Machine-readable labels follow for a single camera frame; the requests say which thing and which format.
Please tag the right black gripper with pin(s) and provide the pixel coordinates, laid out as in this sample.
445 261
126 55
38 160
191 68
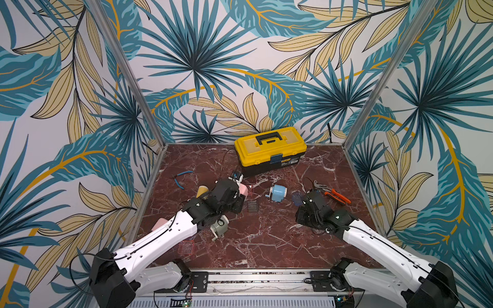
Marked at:
308 206

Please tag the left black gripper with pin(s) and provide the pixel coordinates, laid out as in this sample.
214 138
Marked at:
239 203

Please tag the yellow pencil sharpener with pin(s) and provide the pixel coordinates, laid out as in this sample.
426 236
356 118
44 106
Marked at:
202 192

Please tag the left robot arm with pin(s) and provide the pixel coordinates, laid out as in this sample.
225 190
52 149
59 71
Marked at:
116 278

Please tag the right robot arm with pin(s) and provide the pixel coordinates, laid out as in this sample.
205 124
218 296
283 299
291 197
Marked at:
438 288

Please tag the pink pencil sharpener back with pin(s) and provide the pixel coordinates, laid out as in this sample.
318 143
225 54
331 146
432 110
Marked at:
243 190

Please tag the pink pencil sharpener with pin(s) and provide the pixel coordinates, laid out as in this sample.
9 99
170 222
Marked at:
243 190
159 223

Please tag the blue transparent tray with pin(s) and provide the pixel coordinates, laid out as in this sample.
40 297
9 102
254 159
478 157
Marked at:
296 198

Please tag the pink transparent tray back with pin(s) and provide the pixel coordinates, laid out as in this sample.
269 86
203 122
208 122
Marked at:
250 190

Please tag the pink transparent tray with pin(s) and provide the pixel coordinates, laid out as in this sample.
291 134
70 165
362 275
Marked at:
250 190
186 248

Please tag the green pencil sharpener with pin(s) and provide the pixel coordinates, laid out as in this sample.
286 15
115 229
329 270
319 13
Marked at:
220 227

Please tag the blue pencil sharpener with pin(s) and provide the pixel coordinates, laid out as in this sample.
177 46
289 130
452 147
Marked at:
277 193

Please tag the pink transparent tray left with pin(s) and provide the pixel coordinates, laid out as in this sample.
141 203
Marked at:
186 248

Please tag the pink pencil sharpener left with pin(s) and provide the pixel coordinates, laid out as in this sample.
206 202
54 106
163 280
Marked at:
159 223

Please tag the yellow black toolbox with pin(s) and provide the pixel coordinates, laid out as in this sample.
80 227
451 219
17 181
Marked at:
268 151

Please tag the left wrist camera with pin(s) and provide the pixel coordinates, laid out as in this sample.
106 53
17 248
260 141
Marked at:
237 176

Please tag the orange handled pliers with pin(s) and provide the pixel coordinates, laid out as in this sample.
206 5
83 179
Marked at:
332 193

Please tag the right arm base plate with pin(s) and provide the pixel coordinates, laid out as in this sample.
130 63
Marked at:
325 281

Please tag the aluminium front rail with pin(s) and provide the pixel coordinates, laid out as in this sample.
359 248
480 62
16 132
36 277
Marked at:
262 283

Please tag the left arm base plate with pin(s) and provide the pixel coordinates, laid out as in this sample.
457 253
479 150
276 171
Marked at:
197 282

